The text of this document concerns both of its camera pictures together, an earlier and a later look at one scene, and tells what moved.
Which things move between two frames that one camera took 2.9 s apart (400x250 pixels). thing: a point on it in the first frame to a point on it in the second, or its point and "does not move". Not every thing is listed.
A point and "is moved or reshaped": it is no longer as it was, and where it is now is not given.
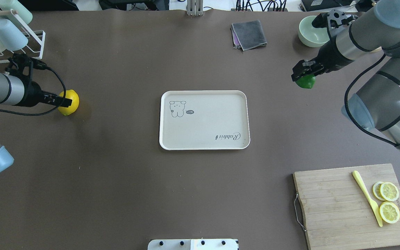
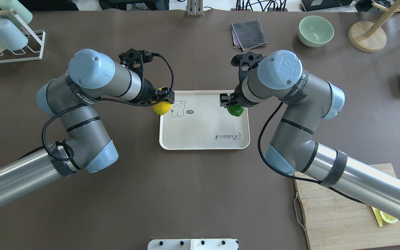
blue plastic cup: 13,39 does not move
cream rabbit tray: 204,120 does not move
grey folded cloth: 248,35 does not move
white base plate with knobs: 214,244 does not move
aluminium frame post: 194,8 does not move
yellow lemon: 71,94 is moved or reshaped
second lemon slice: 389,212 does not move
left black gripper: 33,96 to 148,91
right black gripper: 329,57 to 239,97
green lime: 307,81 is moved or reshaped
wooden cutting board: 355,207 does not move
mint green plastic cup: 16,7 does not move
